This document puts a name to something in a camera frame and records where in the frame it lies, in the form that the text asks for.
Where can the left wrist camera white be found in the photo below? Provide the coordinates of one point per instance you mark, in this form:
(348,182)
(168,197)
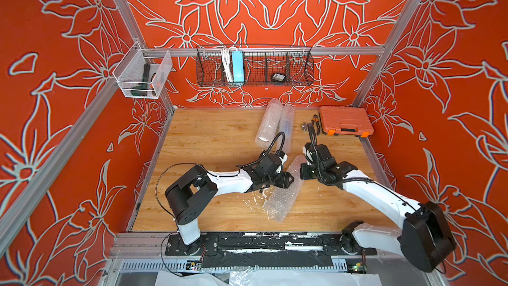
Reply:
(283,158)

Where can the light blue box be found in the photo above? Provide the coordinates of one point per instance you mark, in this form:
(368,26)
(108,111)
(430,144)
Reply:
(238,68)

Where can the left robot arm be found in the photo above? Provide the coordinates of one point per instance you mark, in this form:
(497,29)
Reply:
(195,189)

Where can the aluminium left side bar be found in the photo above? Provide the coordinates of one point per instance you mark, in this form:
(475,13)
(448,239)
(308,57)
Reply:
(16,216)

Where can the orange handled pliers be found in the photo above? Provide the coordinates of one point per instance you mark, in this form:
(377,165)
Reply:
(316,124)

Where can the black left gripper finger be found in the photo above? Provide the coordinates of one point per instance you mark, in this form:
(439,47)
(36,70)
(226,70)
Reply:
(287,177)
(287,183)

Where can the aluminium frame post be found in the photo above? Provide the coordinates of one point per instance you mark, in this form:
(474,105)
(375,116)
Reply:
(396,34)
(136,35)

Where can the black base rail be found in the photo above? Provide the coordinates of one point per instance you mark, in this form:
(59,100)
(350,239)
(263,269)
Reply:
(222,251)

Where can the bubble wrap sheet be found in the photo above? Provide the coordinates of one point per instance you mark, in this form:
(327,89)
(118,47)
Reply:
(281,201)

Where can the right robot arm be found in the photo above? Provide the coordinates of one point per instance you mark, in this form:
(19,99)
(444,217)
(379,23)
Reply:
(421,234)

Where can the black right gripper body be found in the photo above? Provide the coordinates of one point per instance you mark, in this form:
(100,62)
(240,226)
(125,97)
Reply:
(313,173)

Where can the aluminium frame post left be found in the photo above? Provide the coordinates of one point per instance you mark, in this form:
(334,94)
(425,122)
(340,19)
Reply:
(136,35)

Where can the clear acrylic box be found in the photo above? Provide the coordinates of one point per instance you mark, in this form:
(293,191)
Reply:
(142,73)

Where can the small black device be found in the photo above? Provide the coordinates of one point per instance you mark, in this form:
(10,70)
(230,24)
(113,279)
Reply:
(278,78)

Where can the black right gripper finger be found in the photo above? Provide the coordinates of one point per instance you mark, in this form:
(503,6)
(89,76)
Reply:
(304,175)
(305,167)

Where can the aluminium horizontal back bar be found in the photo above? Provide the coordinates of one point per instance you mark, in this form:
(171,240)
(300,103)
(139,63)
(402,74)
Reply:
(315,51)

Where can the orange tool case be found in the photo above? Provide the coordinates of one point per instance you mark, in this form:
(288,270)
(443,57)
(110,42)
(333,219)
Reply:
(339,120)

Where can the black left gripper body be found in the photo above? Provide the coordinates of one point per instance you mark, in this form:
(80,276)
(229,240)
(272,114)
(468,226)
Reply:
(275,180)

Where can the aluminium frame post right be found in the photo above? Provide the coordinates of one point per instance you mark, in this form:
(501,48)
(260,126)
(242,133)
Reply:
(396,34)

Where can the dark green flashlight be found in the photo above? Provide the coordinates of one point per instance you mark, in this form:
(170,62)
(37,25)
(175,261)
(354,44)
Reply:
(142,88)

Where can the black wire basket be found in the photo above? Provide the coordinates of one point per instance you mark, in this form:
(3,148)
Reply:
(214,69)

